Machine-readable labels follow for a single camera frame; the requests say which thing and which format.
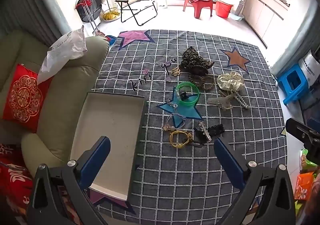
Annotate white polka-dot scrunchie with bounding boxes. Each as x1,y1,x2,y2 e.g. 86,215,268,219
217,71,245,91

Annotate white cardboard box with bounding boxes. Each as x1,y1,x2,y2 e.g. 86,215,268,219
69,91,148,202

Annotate white plastic stool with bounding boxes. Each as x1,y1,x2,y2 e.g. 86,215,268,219
152,0,168,9

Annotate yellow clothes hangers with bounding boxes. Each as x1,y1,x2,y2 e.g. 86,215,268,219
103,7,120,21

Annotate silver hair clip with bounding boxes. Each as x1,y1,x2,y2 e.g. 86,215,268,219
198,121,213,139

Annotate green plastic bangle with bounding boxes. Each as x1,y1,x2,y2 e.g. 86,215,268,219
176,82,200,104

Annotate white plastic bag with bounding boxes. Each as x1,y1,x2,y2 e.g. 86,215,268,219
37,28,87,83

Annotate grey curtain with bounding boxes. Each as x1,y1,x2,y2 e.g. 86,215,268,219
14,0,68,44

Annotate grey-green sofa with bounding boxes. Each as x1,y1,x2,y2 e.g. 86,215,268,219
0,30,110,178

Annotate green snack packet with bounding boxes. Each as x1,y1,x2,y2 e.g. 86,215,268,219
301,150,319,173

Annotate clear hair claw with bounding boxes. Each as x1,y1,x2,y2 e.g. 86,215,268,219
207,94,237,111

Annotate brown spiral hair tie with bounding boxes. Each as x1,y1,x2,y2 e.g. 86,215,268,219
189,73,204,84

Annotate red plastic chair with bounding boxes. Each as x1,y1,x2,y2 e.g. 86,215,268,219
182,0,214,19

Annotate white cabinet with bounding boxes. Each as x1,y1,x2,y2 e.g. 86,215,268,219
241,0,292,49

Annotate red embroidered cushion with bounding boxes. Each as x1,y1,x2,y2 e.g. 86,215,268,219
2,63,54,134

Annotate purple hair tie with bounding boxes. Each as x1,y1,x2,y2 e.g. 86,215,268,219
164,113,187,132

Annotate blue plastic stool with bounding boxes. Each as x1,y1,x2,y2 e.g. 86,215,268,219
277,64,312,106

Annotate leopard print scrunchie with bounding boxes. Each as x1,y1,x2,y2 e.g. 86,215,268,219
179,47,215,75

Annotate yellow hair tie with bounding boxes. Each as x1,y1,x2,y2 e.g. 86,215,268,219
169,130,194,149

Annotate black round fan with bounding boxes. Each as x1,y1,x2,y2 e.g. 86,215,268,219
75,0,103,24

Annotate metal handled broom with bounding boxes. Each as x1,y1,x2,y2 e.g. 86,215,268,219
76,0,117,45

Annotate red bucket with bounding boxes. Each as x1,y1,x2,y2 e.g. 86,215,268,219
215,0,233,18

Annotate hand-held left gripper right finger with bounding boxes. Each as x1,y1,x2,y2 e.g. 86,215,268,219
213,138,297,225

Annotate white printed bag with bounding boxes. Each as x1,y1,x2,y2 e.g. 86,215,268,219
297,50,320,88

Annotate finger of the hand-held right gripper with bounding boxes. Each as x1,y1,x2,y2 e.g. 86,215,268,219
285,118,320,166

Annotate black hair clip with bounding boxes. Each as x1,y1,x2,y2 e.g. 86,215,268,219
194,123,225,144

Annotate pearl bead chain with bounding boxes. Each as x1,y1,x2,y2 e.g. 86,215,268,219
225,90,249,110

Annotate brown braided hair tie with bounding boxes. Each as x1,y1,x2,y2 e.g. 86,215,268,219
197,75,216,91

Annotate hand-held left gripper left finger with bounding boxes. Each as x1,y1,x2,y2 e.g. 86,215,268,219
26,136,111,225

